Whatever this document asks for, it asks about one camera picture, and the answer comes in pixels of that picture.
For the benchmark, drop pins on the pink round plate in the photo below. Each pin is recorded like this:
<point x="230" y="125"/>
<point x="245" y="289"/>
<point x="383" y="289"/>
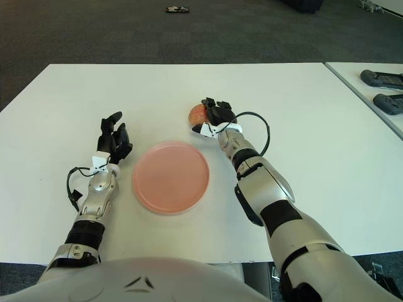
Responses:
<point x="171" y="177"/>

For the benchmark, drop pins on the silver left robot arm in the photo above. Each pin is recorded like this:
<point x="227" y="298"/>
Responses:
<point x="94" y="198"/>

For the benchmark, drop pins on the red yellow apple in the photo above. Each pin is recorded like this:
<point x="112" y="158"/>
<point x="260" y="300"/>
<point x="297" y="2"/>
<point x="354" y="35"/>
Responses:
<point x="196" y="115"/>

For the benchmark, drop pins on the black device on floor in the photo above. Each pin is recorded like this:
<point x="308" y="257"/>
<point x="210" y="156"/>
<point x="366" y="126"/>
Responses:
<point x="382" y="277"/>

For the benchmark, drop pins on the clear plastic piece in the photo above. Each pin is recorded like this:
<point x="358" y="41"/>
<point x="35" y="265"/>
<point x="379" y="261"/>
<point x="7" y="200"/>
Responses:
<point x="275" y="273"/>

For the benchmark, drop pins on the small grey floor clutter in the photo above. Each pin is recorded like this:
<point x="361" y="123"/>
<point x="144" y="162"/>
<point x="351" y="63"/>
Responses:
<point x="371" y="6"/>

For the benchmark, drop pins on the small red black floor item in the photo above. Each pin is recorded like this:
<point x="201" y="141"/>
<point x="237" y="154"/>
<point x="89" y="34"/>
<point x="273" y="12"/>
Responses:
<point x="178" y="9"/>

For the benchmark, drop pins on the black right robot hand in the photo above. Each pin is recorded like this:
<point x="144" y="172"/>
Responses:
<point x="218" y="114"/>

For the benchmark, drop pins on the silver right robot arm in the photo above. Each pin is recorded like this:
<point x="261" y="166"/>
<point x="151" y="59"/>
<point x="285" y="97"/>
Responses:
<point x="270" y="188"/>

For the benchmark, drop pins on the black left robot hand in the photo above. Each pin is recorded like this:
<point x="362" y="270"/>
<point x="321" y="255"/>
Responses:
<point x="108" y="141"/>

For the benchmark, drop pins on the dark bulky floor object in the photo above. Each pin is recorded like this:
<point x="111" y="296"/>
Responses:
<point x="303" y="5"/>

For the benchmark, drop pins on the grey handheld controller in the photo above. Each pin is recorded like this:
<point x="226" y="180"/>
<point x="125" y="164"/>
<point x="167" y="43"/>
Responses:
<point x="381" y="78"/>
<point x="388" y="104"/>

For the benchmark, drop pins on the silver robot torso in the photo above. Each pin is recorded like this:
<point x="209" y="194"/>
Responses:
<point x="126" y="280"/>

